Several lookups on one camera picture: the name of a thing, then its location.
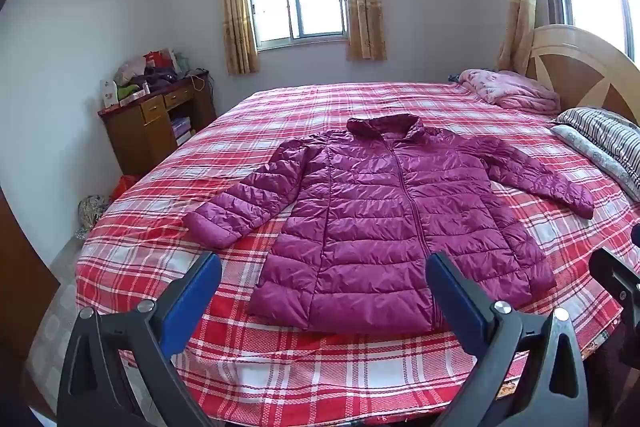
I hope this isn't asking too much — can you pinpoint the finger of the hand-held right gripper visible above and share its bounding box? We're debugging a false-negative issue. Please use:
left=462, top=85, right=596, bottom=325
left=589, top=247, right=640, bottom=324

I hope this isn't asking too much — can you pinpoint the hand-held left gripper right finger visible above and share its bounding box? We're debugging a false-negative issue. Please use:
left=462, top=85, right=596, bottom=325
left=425, top=252, right=590, bottom=427

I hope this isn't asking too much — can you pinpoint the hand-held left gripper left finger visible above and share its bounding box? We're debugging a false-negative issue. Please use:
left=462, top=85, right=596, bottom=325
left=57, top=251, right=223, bottom=427

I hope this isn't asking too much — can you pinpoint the magenta puffer jacket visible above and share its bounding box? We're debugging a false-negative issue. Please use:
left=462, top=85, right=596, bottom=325
left=182, top=114, right=596, bottom=336

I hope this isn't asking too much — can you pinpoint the pile of bags and clothes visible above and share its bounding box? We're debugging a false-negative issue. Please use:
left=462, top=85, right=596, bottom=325
left=99, top=48, right=208, bottom=110

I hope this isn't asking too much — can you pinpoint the red plastic bag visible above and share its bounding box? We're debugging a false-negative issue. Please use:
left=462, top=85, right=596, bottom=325
left=109, top=174, right=143, bottom=202

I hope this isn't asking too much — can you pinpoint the patterned fabric bag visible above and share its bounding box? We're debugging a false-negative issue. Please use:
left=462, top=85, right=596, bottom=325
left=77, top=194, right=111, bottom=240

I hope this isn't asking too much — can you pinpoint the striped pillow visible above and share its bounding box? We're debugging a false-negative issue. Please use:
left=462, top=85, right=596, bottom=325
left=556, top=107, right=640, bottom=180

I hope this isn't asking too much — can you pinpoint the stack of books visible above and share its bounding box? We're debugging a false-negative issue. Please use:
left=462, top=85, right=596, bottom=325
left=170, top=116, right=194, bottom=146

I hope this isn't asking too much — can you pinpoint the brown wooden desk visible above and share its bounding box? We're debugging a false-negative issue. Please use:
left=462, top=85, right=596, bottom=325
left=97, top=72, right=218, bottom=178

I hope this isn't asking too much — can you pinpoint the brown wooden panel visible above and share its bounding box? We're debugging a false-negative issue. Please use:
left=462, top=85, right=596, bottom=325
left=0, top=187, right=62, bottom=413

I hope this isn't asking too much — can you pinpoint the pink folded blanket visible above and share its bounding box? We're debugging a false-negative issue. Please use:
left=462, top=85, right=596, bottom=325
left=457, top=68, right=562, bottom=116

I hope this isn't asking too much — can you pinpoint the bed with red plaid sheet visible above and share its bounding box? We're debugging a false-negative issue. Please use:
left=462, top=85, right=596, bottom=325
left=75, top=81, right=640, bottom=427

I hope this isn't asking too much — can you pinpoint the light wooden headboard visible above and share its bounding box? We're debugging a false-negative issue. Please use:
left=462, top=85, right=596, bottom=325
left=525, top=24, right=640, bottom=126

